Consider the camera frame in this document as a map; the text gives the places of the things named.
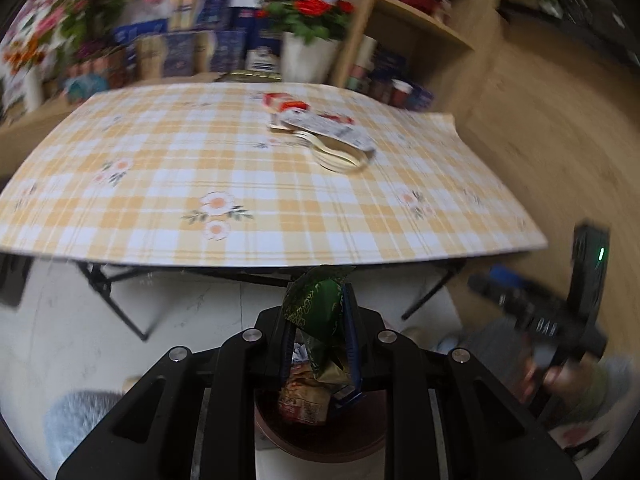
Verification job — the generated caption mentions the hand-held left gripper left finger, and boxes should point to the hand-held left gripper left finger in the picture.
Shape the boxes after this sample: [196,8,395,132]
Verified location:
[55,305,296,480]

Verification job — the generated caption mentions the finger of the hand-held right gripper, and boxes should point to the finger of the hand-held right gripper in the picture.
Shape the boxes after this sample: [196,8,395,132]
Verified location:
[467,265,557,329]

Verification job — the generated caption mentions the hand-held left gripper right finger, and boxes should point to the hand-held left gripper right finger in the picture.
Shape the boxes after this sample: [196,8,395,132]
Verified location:
[340,282,583,480]

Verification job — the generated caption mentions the green snack wrapper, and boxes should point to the green snack wrapper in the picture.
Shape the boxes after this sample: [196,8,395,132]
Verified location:
[281,264,357,387]

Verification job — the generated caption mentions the red patterned snack wrapper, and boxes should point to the red patterned snack wrapper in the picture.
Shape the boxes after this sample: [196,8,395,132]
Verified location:
[277,365,332,425]

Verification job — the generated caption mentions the brown round trash bin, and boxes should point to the brown round trash bin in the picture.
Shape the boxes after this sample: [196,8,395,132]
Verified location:
[252,387,389,464]

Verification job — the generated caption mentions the stack of cream paper plates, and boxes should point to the stack of cream paper plates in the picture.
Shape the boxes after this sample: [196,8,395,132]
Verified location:
[295,129,374,174]

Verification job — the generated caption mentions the long white red wrapper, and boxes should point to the long white red wrapper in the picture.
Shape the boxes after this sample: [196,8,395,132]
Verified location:
[271,109,377,154]

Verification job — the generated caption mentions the red white small carton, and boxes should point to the red white small carton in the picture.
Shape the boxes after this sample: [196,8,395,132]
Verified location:
[262,91,309,114]

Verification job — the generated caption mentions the person's right hand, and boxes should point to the person's right hand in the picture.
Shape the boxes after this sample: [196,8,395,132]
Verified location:
[522,345,596,401]

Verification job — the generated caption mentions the small blue box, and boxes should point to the small blue box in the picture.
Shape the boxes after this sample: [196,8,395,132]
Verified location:
[412,85,437,112]

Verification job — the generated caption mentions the yellow checked tablecloth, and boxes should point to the yellow checked tablecloth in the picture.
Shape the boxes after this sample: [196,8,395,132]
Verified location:
[0,81,549,266]

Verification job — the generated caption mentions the light blue fuzzy slipper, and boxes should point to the light blue fuzzy slipper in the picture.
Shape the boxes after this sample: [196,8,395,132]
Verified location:
[44,389,131,468]

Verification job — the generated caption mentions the tall dark blue box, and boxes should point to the tall dark blue box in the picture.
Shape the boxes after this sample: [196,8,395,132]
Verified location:
[374,47,407,83]

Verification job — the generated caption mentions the stack of pastel paper cups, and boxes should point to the stack of pastel paper cups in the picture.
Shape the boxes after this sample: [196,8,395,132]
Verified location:
[349,35,379,94]

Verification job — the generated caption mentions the wooden shelf unit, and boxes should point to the wooden shelf unit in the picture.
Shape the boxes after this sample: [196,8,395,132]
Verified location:
[329,0,507,112]

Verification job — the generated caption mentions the black counter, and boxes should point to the black counter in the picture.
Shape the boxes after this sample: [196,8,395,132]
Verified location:
[499,0,640,67]

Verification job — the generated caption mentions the red rose plant white pot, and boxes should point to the red rose plant white pot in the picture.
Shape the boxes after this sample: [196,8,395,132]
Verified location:
[256,0,357,84]

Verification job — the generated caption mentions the blue white carton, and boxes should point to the blue white carton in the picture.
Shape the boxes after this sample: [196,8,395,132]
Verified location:
[245,47,281,74]

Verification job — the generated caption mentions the blue gold gift box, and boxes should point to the blue gold gift box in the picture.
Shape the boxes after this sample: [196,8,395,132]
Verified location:
[170,0,236,32]
[198,30,249,74]
[135,35,199,79]

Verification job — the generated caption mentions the teal round tin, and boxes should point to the teal round tin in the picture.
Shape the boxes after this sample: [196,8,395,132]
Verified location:
[66,75,109,106]

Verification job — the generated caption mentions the low wooden cabinet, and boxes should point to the low wooden cabinet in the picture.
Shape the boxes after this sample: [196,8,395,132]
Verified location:
[0,72,223,176]

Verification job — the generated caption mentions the striped flower basket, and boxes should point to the striped flower basket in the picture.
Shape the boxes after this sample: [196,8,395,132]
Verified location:
[70,52,127,92]

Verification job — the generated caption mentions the flat blue box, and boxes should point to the flat blue box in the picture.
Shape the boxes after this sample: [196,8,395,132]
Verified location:
[112,19,169,44]

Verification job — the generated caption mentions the pink blossom arrangement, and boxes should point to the pink blossom arrangement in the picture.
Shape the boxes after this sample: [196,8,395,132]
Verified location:
[0,0,167,77]

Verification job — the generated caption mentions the black folding table frame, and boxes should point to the black folding table frame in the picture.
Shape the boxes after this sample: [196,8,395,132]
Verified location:
[75,257,469,342]

